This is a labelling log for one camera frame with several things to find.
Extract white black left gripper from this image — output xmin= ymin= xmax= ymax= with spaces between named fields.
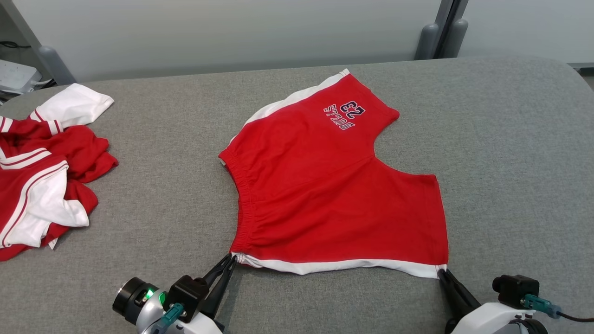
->
xmin=112 ymin=254 xmax=239 ymax=334

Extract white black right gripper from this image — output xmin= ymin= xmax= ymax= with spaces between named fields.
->
xmin=438 ymin=268 xmax=549 ymax=334

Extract red shorts with white stripes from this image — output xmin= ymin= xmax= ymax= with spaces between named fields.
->
xmin=219 ymin=69 xmax=450 ymax=280

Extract red white striped jersey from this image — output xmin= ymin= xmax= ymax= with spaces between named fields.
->
xmin=0 ymin=83 xmax=119 ymax=262

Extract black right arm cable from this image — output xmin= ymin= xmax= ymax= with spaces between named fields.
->
xmin=555 ymin=311 xmax=594 ymax=323

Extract metal shelf rack with cables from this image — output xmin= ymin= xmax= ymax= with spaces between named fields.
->
xmin=0 ymin=0 xmax=77 ymax=87

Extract grey partition post with bracket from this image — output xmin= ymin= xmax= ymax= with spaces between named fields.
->
xmin=414 ymin=0 xmax=469 ymax=60

